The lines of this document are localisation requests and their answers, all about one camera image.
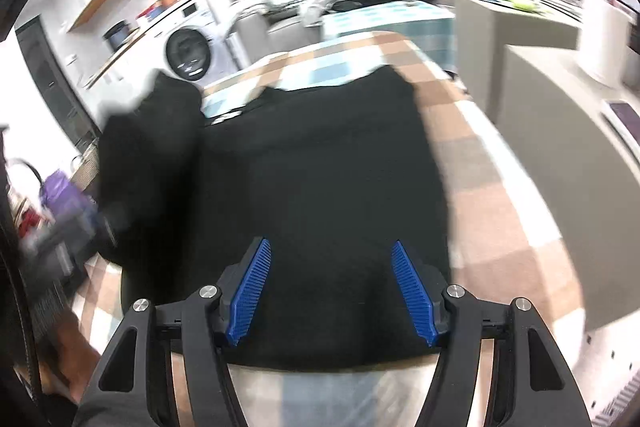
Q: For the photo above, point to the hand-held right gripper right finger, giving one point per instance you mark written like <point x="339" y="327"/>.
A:
<point x="412" y="292"/>

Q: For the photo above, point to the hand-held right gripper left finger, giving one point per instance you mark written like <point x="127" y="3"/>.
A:
<point x="250" y="292"/>

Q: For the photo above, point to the black knit sweater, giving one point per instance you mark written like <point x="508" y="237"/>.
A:
<point x="325" y="182"/>

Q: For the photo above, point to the person's left forearm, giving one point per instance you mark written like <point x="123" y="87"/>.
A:
<point x="75" y="357"/>

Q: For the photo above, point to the purple bag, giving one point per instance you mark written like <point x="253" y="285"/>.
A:
<point x="65" y="189"/>

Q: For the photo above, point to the checkered blanket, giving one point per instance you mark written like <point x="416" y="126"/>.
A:
<point x="490" y="187"/>

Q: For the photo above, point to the black tall cabinet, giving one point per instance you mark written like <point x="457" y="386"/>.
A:
<point x="55" y="82"/>

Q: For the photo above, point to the white counter cabinets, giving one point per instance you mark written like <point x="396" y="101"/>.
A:
<point x="125" y="62"/>

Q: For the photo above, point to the beige low cabinet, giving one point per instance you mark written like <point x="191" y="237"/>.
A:
<point x="550" y="147"/>

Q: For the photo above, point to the black pot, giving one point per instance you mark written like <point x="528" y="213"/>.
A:
<point x="117" y="37"/>

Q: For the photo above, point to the white washing machine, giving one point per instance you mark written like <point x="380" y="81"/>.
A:
<point x="210" y="47"/>

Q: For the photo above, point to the grey sofa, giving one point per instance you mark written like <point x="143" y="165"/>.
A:
<point x="280" y="37"/>

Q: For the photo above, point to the teal plaid cloth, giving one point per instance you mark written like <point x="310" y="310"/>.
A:
<point x="400" y="22"/>

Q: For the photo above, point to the white cloth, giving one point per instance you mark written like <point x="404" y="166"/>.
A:
<point x="250" y="9"/>

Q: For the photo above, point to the light grey cloth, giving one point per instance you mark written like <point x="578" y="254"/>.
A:
<point x="320" y="7"/>

